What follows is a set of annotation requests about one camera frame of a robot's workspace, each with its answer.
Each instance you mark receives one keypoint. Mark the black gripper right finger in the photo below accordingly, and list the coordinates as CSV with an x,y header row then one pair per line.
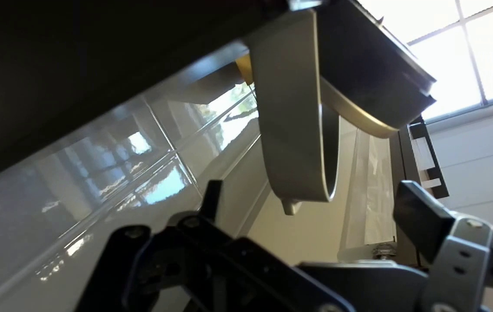
x,y
460,254

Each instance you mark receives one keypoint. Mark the dark wall cabinet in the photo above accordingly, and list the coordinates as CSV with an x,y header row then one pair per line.
x,y
83,58

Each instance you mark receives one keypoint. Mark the window with white frame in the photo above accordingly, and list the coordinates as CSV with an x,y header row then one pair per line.
x,y
489,46

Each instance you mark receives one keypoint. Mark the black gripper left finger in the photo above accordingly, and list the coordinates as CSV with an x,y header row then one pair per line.
x,y
200,266

